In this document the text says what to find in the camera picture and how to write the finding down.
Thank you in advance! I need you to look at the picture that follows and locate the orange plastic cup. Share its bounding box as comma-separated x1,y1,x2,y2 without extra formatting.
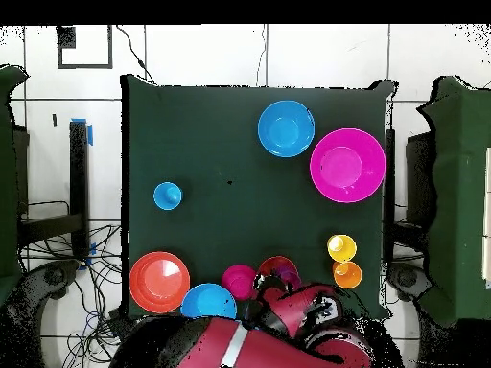
332,260,363,289

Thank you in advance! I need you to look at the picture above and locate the grey stand base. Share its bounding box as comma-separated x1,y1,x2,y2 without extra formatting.
386,262,434,304
3,258,82,368

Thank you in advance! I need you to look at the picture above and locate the large pink plastic bowl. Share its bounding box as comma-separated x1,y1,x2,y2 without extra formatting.
309,126,387,204

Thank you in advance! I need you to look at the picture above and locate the dark green table cloth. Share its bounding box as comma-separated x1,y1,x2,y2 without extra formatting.
120,74,398,321

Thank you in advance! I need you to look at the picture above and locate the purple plastic cup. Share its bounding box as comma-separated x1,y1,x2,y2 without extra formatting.
281,267,302,288

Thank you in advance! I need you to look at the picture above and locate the small red plastic bowl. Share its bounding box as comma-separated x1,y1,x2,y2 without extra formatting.
257,255,300,287

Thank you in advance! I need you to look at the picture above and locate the tangle of black cables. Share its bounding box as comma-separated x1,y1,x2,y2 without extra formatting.
18,198,128,368

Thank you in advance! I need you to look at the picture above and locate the blue plastic cup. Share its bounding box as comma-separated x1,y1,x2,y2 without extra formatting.
152,180,184,212

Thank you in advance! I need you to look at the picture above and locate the large orange-red plastic bowl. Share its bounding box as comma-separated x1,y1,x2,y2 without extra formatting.
129,250,192,314

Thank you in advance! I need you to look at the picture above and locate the black square floor frame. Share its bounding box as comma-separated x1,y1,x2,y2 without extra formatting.
56,24,115,71

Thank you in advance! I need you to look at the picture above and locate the black floor cable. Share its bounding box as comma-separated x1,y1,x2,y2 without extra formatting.
115,24,157,86

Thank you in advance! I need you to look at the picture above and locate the blue tape strip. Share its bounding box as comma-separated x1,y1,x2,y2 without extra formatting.
70,117,94,148

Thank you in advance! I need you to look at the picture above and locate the blue plastic bowl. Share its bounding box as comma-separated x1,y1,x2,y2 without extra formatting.
179,282,238,320
257,100,316,159

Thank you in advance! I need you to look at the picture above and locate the yellow plastic cup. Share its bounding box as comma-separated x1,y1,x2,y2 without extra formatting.
326,234,359,265

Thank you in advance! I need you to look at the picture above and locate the small magenta plastic bowl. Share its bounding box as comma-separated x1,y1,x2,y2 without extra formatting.
221,263,258,301

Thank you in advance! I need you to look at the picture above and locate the green-clothed side table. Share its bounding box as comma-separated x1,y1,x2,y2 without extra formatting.
0,64,32,306
416,75,491,327

